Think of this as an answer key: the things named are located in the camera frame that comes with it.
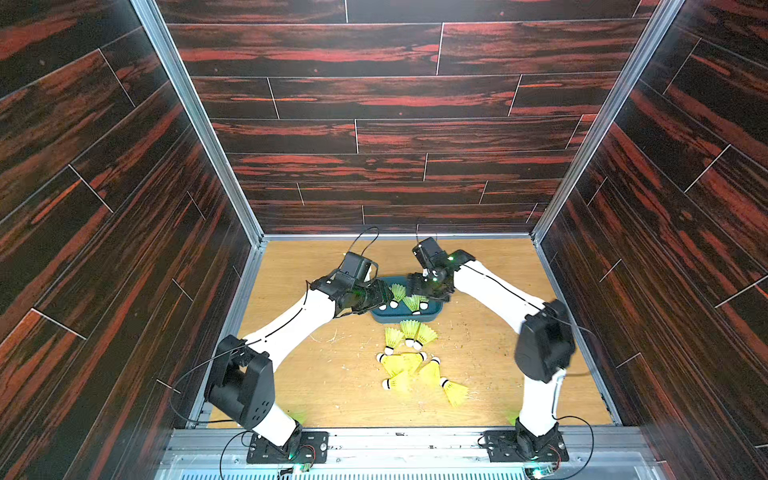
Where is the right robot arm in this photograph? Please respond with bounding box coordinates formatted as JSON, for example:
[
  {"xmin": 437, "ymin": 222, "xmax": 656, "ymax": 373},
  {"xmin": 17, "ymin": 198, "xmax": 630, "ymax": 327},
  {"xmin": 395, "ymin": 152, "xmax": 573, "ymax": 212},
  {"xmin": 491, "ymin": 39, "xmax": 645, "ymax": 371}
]
[{"xmin": 407, "ymin": 237, "xmax": 575, "ymax": 450}]

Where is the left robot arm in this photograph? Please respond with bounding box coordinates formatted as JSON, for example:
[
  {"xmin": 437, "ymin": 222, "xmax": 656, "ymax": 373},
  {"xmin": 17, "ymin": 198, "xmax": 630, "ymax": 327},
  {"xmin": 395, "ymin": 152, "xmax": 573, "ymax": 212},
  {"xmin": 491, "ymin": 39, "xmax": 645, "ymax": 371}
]
[{"xmin": 204, "ymin": 277, "xmax": 393, "ymax": 458}]

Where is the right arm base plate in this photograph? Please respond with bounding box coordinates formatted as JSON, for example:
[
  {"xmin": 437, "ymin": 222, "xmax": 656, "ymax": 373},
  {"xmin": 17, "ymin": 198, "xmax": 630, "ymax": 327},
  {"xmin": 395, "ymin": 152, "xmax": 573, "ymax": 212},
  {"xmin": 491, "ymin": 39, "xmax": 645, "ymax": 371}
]
[{"xmin": 479, "ymin": 424, "xmax": 569, "ymax": 464}]

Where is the aluminium front rail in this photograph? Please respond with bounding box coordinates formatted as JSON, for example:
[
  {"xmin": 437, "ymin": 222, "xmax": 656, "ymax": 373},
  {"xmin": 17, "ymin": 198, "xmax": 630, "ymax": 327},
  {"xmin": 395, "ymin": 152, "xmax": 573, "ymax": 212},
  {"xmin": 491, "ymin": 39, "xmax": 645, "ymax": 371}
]
[{"xmin": 155, "ymin": 426, "xmax": 668, "ymax": 479}]

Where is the teal plastic storage box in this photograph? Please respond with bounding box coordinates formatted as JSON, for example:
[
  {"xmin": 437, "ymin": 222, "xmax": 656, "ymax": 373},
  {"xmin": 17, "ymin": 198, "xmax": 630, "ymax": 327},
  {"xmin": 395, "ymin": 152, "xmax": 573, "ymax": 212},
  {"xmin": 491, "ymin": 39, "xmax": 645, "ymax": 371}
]
[{"xmin": 371, "ymin": 299, "xmax": 444, "ymax": 324}]

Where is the yellow shuttlecock pile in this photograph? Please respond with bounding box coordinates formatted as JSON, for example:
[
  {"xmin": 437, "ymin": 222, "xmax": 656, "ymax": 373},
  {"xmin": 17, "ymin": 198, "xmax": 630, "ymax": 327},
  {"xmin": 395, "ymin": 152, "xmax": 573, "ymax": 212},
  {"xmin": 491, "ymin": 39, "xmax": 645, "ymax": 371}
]
[{"xmin": 376, "ymin": 353, "xmax": 408, "ymax": 377}]

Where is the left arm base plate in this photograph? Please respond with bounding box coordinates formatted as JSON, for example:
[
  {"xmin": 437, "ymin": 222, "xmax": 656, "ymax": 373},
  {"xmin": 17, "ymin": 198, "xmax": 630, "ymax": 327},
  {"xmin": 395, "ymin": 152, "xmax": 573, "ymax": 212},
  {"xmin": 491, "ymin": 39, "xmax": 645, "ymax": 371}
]
[{"xmin": 246, "ymin": 430, "xmax": 329, "ymax": 465}]

